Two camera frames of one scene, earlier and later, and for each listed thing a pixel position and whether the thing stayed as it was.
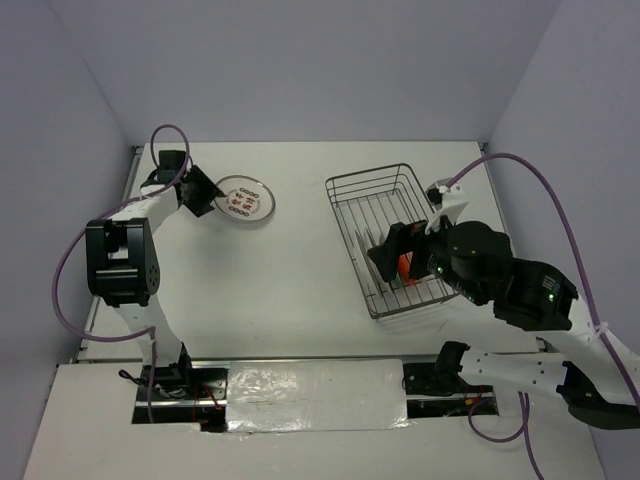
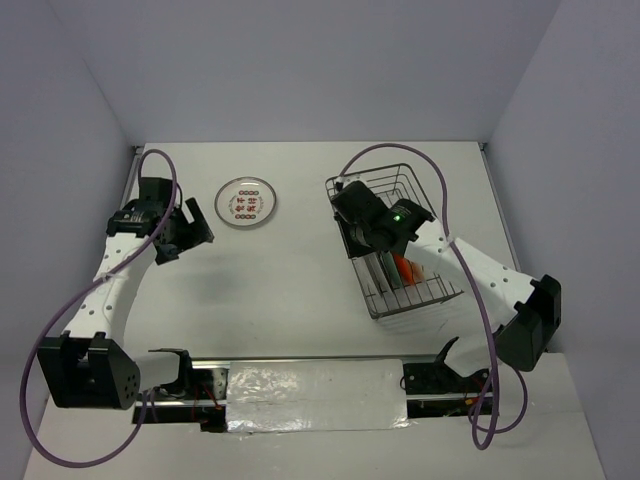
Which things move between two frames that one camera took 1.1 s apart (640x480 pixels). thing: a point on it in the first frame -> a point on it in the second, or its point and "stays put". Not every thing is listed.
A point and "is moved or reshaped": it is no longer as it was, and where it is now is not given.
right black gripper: (399, 238) -> (353, 248)
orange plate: (404, 269) stays put
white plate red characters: (246, 198) is moved or reshaped
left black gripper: (208, 192) -> (195, 233)
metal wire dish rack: (364, 203) stays put
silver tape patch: (281, 395) stays put
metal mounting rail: (435, 387) stays put
